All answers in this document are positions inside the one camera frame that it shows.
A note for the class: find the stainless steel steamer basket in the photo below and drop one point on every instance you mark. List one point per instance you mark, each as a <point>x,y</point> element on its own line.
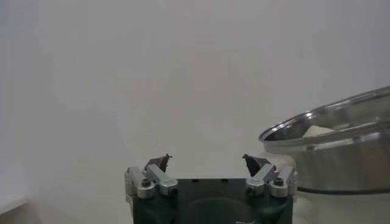
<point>341,164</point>

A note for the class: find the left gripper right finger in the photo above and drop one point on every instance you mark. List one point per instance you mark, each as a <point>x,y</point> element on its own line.
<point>262,178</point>

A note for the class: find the white steamed baozi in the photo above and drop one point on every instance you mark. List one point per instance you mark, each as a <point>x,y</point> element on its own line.
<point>317,131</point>

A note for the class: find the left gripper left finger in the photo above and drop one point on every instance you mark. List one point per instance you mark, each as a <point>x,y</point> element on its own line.
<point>161,181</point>

